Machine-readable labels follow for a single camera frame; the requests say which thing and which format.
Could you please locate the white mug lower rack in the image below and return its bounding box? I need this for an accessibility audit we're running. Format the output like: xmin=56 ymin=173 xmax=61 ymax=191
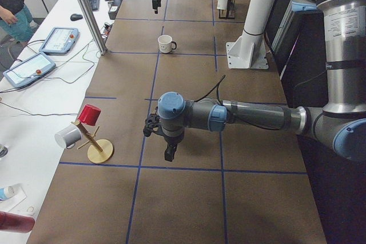
xmin=216 ymin=0 xmax=229 ymax=10

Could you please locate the aluminium frame post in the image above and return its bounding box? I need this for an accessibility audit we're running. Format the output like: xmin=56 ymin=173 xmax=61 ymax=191
xmin=77 ymin=0 xmax=108 ymax=55

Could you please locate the teach pendant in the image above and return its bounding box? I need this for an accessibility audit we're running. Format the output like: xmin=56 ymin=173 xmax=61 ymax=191
xmin=39 ymin=27 xmax=79 ymax=55
xmin=3 ymin=53 xmax=56 ymax=88

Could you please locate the white smiley mug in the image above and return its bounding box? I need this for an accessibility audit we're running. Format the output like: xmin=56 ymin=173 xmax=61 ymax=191
xmin=157 ymin=34 xmax=177 ymax=54

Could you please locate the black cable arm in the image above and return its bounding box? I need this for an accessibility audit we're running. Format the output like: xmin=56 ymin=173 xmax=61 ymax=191
xmin=194 ymin=74 xmax=281 ymax=130

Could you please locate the white pedestal column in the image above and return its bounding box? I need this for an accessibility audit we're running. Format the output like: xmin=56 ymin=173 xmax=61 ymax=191
xmin=226 ymin=0 xmax=275 ymax=69

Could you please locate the small white blue bottle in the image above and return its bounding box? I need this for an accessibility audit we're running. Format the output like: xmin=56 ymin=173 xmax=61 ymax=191
xmin=0 ymin=186 xmax=15 ymax=201

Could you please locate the red bottle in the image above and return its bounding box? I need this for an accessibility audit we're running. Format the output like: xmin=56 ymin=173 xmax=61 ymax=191
xmin=1 ymin=211 xmax=35 ymax=233

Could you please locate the black computer mouse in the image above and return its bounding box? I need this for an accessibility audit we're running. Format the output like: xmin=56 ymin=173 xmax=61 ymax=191
xmin=70 ymin=14 xmax=83 ymax=22

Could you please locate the red cup on stand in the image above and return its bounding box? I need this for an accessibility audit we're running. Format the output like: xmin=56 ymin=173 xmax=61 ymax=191
xmin=78 ymin=104 xmax=101 ymax=126

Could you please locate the white mug on stand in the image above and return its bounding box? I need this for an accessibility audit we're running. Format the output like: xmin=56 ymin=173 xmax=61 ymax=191
xmin=54 ymin=124 xmax=82 ymax=149

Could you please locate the black wire mug rack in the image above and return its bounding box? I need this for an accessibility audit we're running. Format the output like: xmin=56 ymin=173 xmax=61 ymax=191
xmin=218 ymin=0 xmax=236 ymax=19

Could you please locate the black box with label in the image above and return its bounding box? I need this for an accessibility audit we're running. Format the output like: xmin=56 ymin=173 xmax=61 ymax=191
xmin=108 ymin=6 xmax=119 ymax=20

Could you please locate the wooden mug tree stand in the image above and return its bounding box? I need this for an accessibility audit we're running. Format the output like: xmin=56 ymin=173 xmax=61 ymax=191
xmin=72 ymin=120 xmax=114 ymax=164

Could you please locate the teach pendant far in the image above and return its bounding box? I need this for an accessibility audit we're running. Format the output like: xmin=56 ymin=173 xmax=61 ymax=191
xmin=39 ymin=27 xmax=79 ymax=55

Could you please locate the person in dark shirt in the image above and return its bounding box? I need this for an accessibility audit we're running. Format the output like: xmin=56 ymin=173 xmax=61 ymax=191
xmin=1 ymin=0 xmax=34 ymax=46

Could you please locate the teach pendant near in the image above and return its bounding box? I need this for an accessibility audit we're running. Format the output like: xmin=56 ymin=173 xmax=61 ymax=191
xmin=3 ymin=53 xmax=56 ymax=88

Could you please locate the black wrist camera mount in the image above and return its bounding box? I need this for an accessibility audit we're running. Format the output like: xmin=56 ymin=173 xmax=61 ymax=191
xmin=143 ymin=114 xmax=164 ymax=138

